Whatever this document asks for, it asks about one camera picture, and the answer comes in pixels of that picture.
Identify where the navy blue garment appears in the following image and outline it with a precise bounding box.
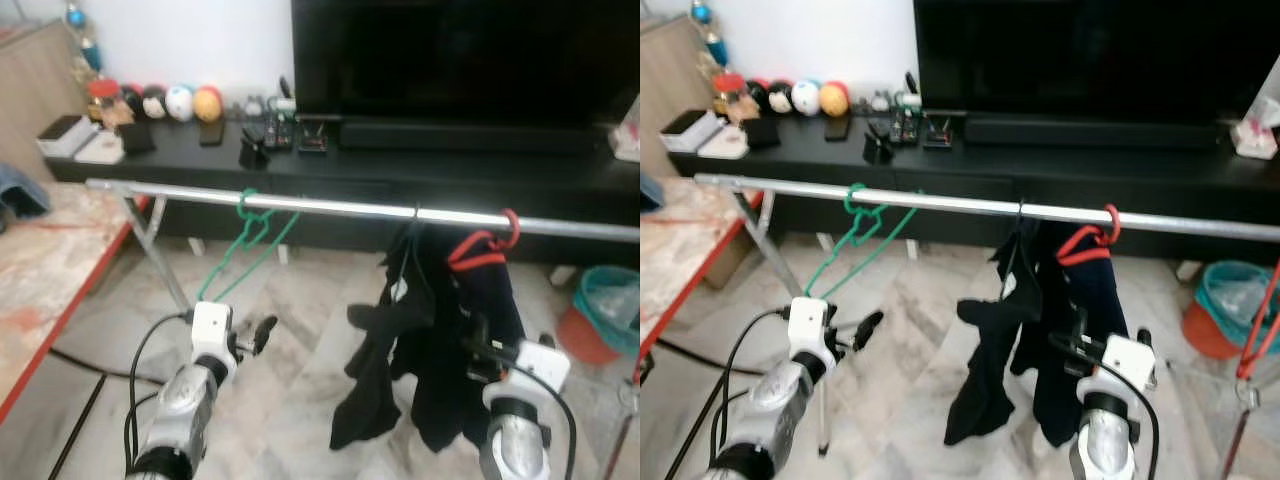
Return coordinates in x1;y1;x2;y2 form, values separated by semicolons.
409;234;529;454
1029;224;1132;450

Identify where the green plastic hanger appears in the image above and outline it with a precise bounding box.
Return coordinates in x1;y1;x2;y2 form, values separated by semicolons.
195;187;302;304
799;182;922;300

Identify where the black printed T-shirt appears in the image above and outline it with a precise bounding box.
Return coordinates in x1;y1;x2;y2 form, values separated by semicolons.
328;221;447;452
942;221;1052;448

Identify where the brown cardboard box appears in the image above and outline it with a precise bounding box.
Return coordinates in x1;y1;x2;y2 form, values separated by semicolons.
699;231;759;292

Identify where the chrome clothes rack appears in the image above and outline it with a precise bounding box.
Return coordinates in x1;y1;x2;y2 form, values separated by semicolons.
692;172;1280;480
84;177;641;480

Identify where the black television cabinet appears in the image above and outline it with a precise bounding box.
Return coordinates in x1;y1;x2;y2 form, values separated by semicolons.
44;119;641;268
664;114;1280;265

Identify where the marble pattern red-edged table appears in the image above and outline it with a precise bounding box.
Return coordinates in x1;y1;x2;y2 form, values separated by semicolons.
0;179;167;480
640;174;767;388

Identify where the black soundbar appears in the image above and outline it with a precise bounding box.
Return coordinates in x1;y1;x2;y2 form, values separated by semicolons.
964;114;1227;152
339;119;622;154

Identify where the black wallet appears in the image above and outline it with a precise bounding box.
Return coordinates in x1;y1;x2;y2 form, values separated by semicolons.
744;117;782;152
119;121;157;157

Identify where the white flat box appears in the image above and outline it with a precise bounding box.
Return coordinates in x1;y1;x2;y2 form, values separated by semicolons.
698;128;749;161
74;132;127;165

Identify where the orange round doll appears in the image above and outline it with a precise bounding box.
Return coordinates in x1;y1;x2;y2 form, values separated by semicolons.
817;80;853;120
190;84;226;125

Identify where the white round doll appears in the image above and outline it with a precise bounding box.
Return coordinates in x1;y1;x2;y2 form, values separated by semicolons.
789;78;824;119
163;82;196;124

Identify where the white tissue box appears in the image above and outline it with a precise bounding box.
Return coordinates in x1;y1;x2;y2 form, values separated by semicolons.
1229;94;1280;162
611;94;641;164

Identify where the white box with black top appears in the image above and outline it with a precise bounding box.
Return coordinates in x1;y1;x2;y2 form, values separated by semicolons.
662;109;721;154
36;114;97;159

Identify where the red-lidded glass jar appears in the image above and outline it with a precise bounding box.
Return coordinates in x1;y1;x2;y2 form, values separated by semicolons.
84;77;122;127
711;71;750;124

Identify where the black flat television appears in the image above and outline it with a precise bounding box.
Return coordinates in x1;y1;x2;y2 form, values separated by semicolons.
290;0;641;127
912;0;1280;124

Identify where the light wooden cabinet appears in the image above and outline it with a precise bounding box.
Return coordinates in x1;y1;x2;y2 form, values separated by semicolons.
0;19;92;187
640;11;717;182

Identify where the dark glass bottle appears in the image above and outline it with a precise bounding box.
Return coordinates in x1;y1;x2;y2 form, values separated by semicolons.
62;0;105;74
689;0;732;70

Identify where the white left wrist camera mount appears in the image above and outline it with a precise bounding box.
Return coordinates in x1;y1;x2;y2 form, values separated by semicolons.
189;300;237;367
787;296;837;367

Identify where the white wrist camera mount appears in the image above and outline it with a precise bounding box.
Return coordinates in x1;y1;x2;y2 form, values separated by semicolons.
787;296;837;367
499;339;572;397
1099;334;1160;394
189;300;237;367

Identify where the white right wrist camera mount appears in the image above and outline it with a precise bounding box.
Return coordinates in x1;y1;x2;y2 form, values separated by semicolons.
499;339;572;397
1099;334;1160;394

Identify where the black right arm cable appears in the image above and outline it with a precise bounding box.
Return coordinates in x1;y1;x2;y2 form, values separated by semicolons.
489;344;580;480
1089;349;1162;480

